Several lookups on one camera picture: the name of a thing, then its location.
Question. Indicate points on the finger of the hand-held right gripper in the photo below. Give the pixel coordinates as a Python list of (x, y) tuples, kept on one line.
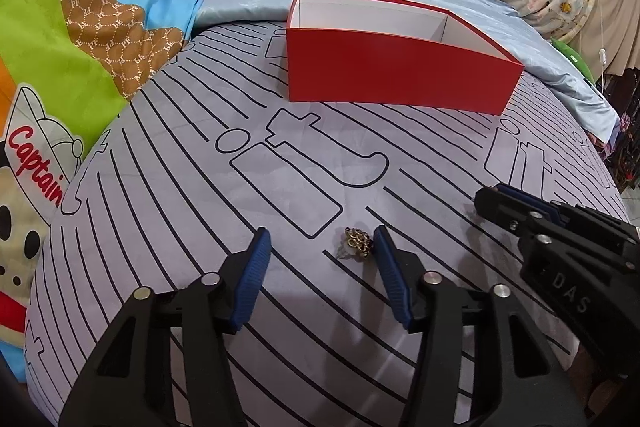
[(500, 207), (530, 202)]

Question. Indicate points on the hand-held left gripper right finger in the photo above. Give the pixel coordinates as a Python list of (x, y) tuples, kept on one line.
[(392, 282)]

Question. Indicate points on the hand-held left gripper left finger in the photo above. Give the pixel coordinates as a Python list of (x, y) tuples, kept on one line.
[(250, 289)]

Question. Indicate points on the red cardboard box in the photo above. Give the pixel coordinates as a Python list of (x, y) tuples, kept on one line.
[(390, 72)]

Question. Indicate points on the lilac striped bedsheet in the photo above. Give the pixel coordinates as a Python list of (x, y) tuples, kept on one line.
[(200, 207)]

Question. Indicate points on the dark patterned cloth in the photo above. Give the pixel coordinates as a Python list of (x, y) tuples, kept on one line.
[(625, 132)]

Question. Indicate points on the green plastic item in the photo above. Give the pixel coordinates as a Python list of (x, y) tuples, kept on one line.
[(572, 57)]

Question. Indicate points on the beige curtain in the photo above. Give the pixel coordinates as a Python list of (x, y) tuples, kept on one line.
[(622, 7)]

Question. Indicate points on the cartoon monkey blanket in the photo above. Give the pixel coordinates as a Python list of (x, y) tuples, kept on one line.
[(60, 32)]

